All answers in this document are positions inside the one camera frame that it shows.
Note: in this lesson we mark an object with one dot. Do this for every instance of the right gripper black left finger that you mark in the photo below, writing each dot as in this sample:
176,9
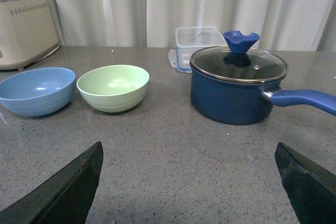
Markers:
66,197

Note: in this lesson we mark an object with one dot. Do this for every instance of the dark blue saucepan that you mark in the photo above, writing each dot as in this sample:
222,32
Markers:
247,103

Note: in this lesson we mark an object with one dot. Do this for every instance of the green bowl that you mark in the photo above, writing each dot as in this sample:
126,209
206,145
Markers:
114,89

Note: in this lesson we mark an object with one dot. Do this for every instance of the clear plastic food container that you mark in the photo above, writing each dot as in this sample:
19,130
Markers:
189,40

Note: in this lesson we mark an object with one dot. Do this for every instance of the cream toaster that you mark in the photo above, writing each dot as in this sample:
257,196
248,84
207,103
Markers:
28,33

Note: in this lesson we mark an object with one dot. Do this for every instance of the blue bowl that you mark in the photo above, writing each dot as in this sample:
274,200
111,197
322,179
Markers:
38,92

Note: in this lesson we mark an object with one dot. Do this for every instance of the glass lid blue knob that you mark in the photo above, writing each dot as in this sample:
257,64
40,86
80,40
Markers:
238,61

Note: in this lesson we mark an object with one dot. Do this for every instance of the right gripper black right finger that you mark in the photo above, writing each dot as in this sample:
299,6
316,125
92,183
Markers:
309,187

